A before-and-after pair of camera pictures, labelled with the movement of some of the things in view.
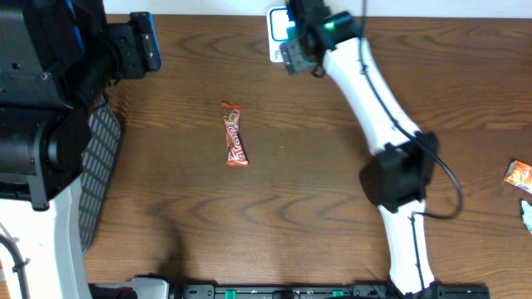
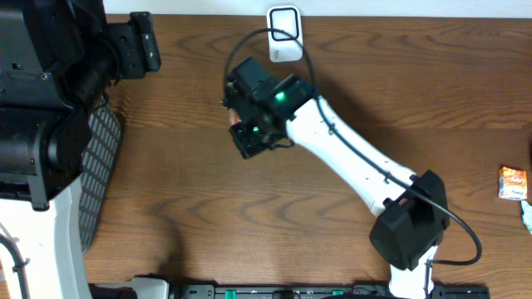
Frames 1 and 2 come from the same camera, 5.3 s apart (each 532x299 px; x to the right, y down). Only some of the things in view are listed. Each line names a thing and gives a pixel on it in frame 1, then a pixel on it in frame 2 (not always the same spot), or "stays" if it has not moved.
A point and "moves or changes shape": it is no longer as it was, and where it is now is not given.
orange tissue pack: x=519 y=174 moves or changes shape
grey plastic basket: x=101 y=156 stays
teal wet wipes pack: x=526 y=211 stays
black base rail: x=328 y=291 stays
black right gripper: x=294 y=56 -> x=248 y=147
